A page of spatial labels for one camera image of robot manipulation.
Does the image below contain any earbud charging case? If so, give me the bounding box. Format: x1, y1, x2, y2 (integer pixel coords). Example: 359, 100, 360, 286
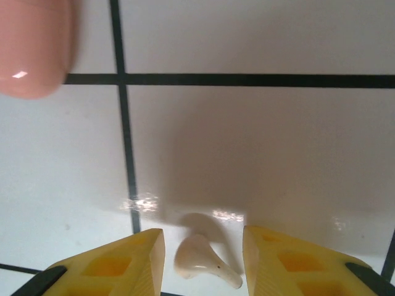
0, 0, 77, 100

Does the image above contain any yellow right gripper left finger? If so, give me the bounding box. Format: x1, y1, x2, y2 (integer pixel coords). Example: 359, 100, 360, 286
12, 228, 167, 296

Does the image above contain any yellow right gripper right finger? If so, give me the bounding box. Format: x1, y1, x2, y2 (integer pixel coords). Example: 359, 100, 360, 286
243, 224, 395, 296

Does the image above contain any wireless earbud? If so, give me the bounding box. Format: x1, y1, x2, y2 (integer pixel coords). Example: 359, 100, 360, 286
173, 233, 244, 290

